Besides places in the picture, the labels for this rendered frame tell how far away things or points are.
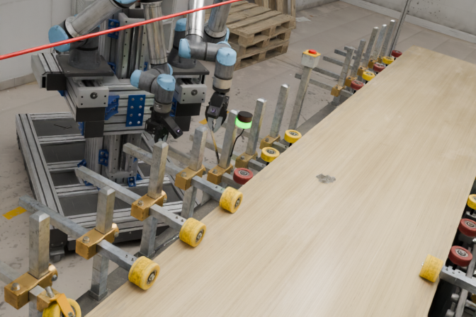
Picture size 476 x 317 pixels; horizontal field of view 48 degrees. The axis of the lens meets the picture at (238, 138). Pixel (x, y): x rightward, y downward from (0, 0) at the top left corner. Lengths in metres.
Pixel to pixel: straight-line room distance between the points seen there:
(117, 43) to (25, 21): 2.04
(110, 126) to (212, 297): 1.36
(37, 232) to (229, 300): 0.58
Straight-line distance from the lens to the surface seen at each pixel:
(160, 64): 2.38
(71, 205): 3.08
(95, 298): 1.87
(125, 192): 1.88
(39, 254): 1.50
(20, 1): 4.66
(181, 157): 2.33
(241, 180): 2.18
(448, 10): 9.87
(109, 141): 3.01
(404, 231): 2.17
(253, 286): 1.70
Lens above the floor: 2.04
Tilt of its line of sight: 28 degrees down
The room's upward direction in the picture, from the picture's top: 12 degrees clockwise
